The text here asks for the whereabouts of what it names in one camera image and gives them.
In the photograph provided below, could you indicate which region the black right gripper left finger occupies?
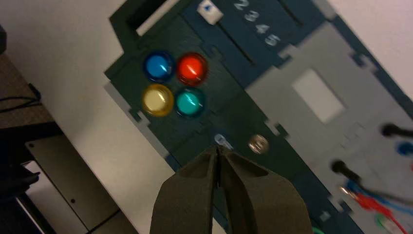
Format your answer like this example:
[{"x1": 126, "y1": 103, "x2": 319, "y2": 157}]
[{"x1": 150, "y1": 145, "x2": 219, "y2": 234}]

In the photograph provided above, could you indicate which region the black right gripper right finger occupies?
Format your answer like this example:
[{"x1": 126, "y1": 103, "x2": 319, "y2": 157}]
[{"x1": 219, "y1": 147, "x2": 314, "y2": 234}]

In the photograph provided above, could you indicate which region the green round push button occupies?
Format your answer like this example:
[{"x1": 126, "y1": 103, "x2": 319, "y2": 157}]
[{"x1": 174, "y1": 87, "x2": 206, "y2": 118}]

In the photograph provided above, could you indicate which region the yellow round push button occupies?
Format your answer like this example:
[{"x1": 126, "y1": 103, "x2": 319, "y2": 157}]
[{"x1": 141, "y1": 84, "x2": 175, "y2": 117}]

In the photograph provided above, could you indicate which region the red round push button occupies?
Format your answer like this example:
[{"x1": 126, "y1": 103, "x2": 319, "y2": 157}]
[{"x1": 176, "y1": 52, "x2": 209, "y2": 87}]

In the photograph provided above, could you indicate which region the blue round push button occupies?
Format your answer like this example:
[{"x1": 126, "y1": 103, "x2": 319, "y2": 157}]
[{"x1": 143, "y1": 50, "x2": 176, "y2": 83}]

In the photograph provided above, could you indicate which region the white rectangular display window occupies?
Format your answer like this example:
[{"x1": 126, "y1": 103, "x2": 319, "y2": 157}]
[{"x1": 291, "y1": 68, "x2": 346, "y2": 124}]

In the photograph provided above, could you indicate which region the dark teal grey task box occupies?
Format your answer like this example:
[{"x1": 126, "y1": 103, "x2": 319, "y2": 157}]
[{"x1": 103, "y1": 0, "x2": 413, "y2": 234}]

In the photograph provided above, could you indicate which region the white slider knob with mark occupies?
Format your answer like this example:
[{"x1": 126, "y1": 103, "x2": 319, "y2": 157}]
[{"x1": 197, "y1": 0, "x2": 224, "y2": 25}]

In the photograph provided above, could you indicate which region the black banana plug cable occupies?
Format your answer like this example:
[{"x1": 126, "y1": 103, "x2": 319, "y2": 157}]
[{"x1": 330, "y1": 123, "x2": 413, "y2": 205}]

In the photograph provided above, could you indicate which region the red banana plug cable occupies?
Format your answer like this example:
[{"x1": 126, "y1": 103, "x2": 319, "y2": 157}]
[{"x1": 340, "y1": 186, "x2": 411, "y2": 234}]

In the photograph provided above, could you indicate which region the white cable with green plugs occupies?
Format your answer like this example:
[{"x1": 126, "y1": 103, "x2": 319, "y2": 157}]
[{"x1": 374, "y1": 213, "x2": 404, "y2": 234}]

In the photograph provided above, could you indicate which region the grey metal base plate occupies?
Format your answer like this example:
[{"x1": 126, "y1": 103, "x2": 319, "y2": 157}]
[{"x1": 25, "y1": 134, "x2": 121, "y2": 232}]

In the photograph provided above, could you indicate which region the blue banana plug cable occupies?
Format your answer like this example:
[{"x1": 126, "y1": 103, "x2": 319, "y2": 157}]
[{"x1": 344, "y1": 140, "x2": 413, "y2": 216}]

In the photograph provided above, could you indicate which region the thin black cable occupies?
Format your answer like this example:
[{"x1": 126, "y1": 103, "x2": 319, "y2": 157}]
[{"x1": 0, "y1": 83, "x2": 42, "y2": 114}]

